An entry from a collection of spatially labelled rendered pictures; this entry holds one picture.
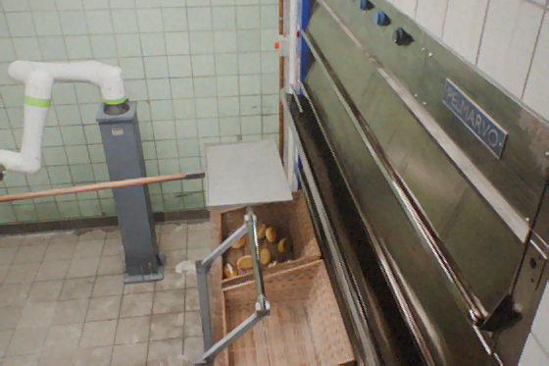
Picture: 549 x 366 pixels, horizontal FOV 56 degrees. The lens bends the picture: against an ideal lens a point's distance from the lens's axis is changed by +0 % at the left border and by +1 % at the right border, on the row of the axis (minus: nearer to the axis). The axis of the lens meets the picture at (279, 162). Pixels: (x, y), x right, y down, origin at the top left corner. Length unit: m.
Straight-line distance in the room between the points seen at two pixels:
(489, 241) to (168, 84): 2.81
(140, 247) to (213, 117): 1.01
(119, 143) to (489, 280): 2.40
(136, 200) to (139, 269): 0.55
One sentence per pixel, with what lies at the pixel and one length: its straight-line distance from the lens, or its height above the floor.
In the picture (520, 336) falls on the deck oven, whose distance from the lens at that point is 0.97.
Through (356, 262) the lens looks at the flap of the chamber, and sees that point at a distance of 1.55.
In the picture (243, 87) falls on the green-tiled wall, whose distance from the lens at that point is 3.55.
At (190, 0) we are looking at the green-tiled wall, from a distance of 3.37.
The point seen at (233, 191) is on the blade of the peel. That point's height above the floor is 1.17.
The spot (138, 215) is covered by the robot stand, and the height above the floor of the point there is 0.52.
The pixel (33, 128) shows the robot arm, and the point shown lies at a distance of 2.77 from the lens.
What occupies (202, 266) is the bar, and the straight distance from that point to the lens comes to 2.22.
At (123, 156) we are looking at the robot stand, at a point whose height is 0.94.
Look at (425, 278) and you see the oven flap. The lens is 1.32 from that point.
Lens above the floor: 2.43
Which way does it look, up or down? 31 degrees down
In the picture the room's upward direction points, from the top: straight up
